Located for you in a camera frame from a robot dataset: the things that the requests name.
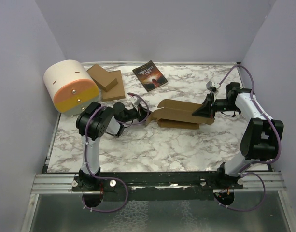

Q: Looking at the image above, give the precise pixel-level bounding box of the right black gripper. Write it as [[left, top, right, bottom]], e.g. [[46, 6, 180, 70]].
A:
[[192, 92, 240, 119]]

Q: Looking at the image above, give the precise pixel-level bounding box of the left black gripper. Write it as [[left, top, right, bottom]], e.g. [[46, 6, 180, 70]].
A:
[[121, 103, 155, 124]]

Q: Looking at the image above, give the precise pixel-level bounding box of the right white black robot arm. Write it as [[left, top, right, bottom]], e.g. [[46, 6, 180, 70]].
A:
[[192, 81, 284, 189]]

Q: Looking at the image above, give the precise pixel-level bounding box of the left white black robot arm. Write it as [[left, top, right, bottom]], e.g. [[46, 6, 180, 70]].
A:
[[72, 102, 151, 191]]

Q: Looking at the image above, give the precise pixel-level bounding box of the flat brown cardboard box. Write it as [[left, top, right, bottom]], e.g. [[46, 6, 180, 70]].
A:
[[101, 70, 126, 102]]

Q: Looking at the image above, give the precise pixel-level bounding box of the folded brown cardboard box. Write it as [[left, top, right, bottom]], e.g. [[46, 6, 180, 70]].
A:
[[87, 64, 118, 92]]

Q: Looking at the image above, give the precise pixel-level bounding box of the dark paperback book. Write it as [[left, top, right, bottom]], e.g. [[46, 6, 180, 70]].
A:
[[132, 61, 168, 92]]

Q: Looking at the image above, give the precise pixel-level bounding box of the cream orange cylindrical drawer unit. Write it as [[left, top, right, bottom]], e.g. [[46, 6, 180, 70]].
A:
[[43, 59, 99, 116]]

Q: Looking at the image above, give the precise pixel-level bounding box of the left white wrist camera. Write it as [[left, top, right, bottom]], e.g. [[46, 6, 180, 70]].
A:
[[128, 93, 141, 107]]

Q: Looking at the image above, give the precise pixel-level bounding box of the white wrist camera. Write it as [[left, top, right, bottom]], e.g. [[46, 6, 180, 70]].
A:
[[128, 93, 141, 107], [206, 81, 221, 94]]

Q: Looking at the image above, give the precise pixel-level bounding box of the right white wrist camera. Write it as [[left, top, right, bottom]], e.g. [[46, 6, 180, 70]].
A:
[[206, 81, 221, 94]]

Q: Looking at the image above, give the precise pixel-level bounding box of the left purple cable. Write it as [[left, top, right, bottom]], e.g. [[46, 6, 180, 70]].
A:
[[81, 92, 151, 214]]

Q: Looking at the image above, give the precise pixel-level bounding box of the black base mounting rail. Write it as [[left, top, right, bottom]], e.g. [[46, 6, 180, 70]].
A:
[[71, 171, 243, 202]]

